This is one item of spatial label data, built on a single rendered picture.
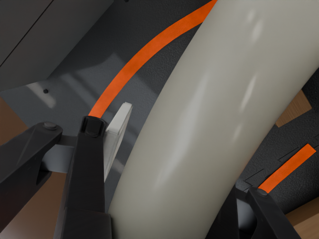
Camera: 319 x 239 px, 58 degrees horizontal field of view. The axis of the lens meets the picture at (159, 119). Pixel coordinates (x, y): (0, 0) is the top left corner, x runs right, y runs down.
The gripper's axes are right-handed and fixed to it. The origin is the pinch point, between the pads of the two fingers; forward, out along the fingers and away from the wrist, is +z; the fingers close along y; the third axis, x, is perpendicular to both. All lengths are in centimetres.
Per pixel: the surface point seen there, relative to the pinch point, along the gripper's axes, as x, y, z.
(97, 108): -25, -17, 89
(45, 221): -84, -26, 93
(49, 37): -3, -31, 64
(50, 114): -34, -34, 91
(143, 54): -1, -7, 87
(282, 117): -4, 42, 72
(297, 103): 2, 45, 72
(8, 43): -5, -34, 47
